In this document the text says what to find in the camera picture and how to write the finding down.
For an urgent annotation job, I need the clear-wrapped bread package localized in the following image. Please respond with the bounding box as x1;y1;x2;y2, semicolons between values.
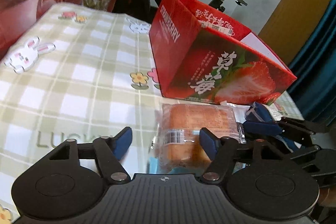
148;104;245;176

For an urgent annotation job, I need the red strawberry cardboard box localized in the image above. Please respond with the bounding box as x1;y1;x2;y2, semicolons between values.
149;0;296;105

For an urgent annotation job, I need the green plaid bunny tablecloth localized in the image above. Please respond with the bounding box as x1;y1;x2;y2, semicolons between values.
0;3;305;224

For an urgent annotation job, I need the orange wooden door panel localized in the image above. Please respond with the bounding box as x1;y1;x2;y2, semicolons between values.
259;0;330;64

